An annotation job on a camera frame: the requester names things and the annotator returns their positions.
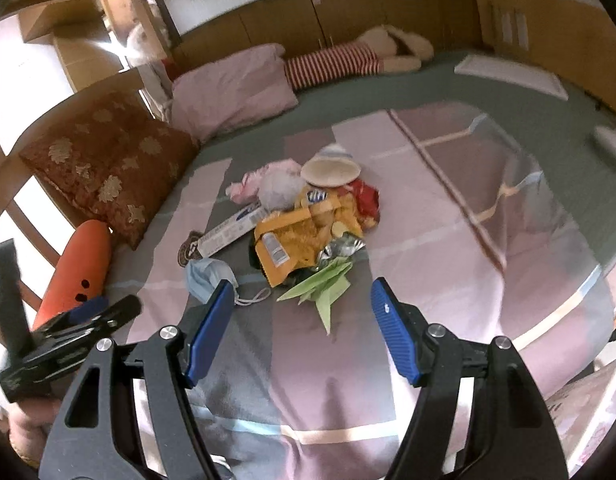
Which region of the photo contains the light blue face mask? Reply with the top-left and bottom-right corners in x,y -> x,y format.
186,258 -> 271,307

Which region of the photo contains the red cigarette box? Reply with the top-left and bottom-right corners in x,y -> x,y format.
345,179 -> 381,230

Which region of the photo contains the person's left hand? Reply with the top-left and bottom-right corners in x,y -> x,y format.
9,398 -> 61,469

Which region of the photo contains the orange carrot plush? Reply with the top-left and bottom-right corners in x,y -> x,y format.
32,220 -> 112,330

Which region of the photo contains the green paper plane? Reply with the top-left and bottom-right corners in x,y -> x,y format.
278,257 -> 354,335

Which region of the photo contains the silver foil wrapper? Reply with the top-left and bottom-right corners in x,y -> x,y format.
316,232 -> 366,269

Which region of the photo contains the white blue small tube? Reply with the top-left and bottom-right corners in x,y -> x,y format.
261,232 -> 290,268

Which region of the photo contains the yellow snack bag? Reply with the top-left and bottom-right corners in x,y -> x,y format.
254,194 -> 363,287

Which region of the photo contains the pink crumpled cloth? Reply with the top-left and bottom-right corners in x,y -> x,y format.
226,158 -> 302,205

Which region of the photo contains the grey crumpled ball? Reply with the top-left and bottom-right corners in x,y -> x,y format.
257,170 -> 306,211

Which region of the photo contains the brown floral cushion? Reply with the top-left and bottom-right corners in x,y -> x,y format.
20,92 -> 200,249

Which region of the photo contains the green bed sheet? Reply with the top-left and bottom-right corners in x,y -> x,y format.
194,51 -> 616,271

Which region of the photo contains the pink pillow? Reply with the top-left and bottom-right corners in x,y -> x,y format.
170,44 -> 298,141

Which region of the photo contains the striped plush doll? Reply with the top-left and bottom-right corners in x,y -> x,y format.
284,25 -> 435,91

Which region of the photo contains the white flat tray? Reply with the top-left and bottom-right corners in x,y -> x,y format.
454,54 -> 570,102

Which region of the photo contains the white plush toy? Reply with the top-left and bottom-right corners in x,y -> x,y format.
126,24 -> 172,122

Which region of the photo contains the wooden bed frame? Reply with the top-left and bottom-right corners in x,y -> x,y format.
0,68 -> 143,328

